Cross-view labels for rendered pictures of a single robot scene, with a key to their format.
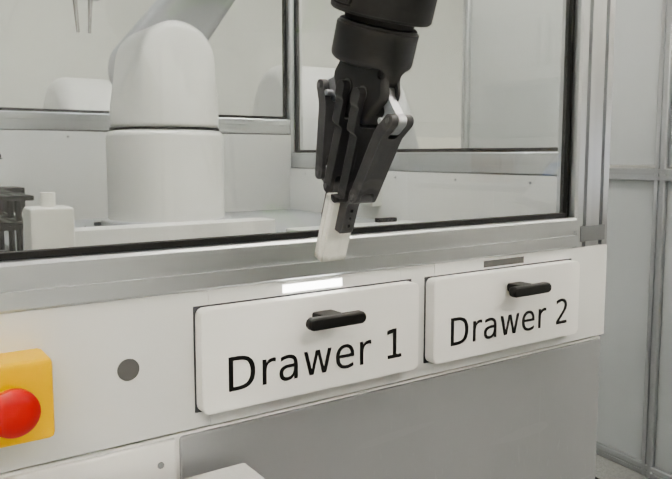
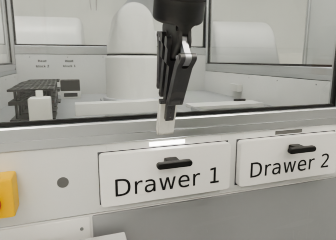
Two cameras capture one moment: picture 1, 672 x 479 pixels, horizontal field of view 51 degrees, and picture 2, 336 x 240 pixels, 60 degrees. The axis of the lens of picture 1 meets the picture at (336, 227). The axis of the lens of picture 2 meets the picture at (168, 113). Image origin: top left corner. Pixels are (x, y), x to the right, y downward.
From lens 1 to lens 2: 27 cm
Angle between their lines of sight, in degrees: 17
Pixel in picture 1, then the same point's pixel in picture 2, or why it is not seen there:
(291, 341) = (151, 172)
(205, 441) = (105, 218)
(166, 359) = (83, 178)
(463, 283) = (259, 144)
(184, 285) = (92, 141)
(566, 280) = (329, 143)
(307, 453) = (163, 227)
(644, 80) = not seen: outside the picture
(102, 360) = (48, 177)
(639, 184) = not seen: outside the picture
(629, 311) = not seen: outside the picture
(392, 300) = (213, 152)
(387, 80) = (181, 31)
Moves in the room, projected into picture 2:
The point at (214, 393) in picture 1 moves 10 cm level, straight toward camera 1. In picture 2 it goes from (107, 197) to (88, 224)
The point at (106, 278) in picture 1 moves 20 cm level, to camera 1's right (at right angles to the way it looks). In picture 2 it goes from (50, 137) to (149, 146)
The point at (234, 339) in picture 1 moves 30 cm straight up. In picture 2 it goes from (118, 170) to (113, 13)
